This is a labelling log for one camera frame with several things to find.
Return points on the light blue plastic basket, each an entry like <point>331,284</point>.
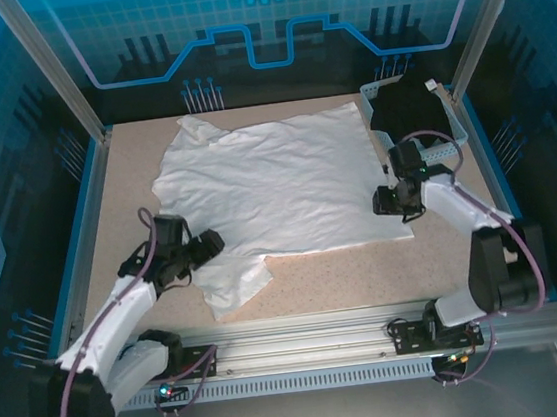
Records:
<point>445,150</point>

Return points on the white t-shirt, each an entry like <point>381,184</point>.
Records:
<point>282,193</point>

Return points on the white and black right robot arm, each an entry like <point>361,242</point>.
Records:
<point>486,265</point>

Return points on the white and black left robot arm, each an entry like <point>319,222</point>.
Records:
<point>115,317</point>

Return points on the black garment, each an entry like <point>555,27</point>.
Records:
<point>408,108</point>

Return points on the small connector with lights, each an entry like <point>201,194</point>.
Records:
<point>454,359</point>
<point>167,392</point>

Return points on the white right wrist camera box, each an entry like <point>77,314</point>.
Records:
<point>388,173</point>

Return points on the aluminium table side rail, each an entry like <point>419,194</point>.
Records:
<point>92,209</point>
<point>494,184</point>

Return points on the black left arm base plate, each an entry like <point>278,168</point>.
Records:
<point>200,361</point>

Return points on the aluminium mounting rail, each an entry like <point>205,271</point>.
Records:
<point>298,339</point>

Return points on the aluminium frame post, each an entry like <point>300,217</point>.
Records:
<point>488,13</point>
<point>48,63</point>

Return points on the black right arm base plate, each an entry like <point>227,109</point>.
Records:
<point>411,336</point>

